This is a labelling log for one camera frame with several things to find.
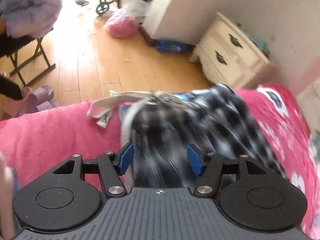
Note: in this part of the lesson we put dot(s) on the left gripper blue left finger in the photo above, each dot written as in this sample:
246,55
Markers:
123,158

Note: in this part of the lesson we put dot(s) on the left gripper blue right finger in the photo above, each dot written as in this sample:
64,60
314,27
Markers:
197,159

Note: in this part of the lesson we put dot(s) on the black white plaid shirt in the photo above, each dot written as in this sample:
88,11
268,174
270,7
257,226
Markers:
221,123

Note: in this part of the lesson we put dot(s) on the cream canvas tote bag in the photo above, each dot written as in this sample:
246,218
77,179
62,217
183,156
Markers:
134,102

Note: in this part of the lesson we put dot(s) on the black folding chair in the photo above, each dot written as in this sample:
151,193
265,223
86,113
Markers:
34,64

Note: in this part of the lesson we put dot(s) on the operator left hand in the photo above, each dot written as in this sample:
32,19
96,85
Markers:
7,186

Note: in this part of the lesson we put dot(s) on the red floral fleece blanket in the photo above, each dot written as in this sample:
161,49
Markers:
34,143

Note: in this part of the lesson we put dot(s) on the lavender slippers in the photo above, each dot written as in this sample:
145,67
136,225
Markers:
38,100

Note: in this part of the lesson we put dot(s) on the cream bedside nightstand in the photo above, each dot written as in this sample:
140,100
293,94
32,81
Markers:
229,56

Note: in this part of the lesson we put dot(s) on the blue water bottle pack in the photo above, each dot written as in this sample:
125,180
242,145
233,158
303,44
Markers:
170,46

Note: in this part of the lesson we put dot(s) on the pink plastic bag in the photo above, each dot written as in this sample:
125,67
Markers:
121,26

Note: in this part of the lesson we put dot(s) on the lavender puffer jacket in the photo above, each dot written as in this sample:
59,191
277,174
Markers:
34,18

